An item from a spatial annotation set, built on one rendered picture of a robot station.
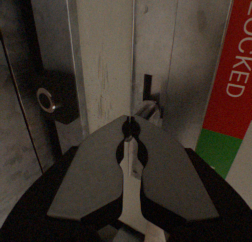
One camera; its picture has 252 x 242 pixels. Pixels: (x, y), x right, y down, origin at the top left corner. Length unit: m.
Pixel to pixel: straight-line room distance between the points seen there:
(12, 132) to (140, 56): 0.20
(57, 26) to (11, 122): 0.14
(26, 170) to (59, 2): 0.24
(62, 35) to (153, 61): 0.10
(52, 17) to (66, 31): 0.02
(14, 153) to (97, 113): 0.13
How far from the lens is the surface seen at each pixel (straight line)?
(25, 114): 0.28
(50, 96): 0.21
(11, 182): 0.31
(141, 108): 0.17
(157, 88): 0.18
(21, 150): 0.29
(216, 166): 0.20
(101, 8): 0.19
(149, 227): 0.25
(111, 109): 0.21
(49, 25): 0.23
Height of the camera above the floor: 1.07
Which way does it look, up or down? 26 degrees down
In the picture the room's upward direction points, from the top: 107 degrees clockwise
